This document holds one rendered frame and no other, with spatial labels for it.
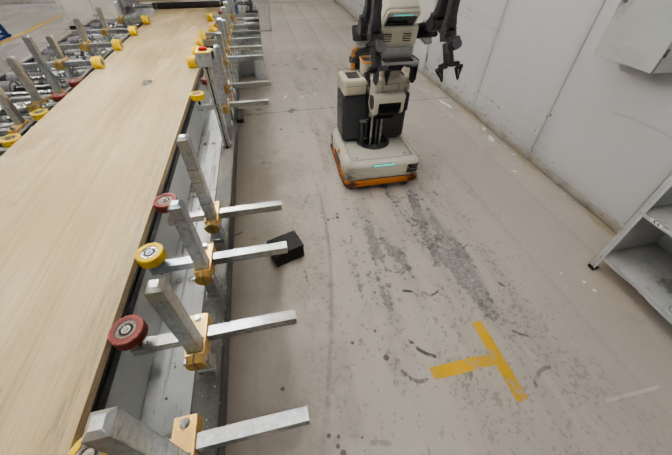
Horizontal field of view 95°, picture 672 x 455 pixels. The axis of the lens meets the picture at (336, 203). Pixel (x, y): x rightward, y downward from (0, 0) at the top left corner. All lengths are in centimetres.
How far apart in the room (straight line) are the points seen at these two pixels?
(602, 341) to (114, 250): 232
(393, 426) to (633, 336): 143
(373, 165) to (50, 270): 198
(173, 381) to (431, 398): 114
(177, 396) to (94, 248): 52
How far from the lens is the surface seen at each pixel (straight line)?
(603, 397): 214
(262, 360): 181
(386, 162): 251
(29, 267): 129
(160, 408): 117
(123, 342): 96
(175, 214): 91
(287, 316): 95
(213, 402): 104
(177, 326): 84
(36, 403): 100
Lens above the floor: 165
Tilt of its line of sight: 42 degrees down
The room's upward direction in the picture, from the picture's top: 1 degrees clockwise
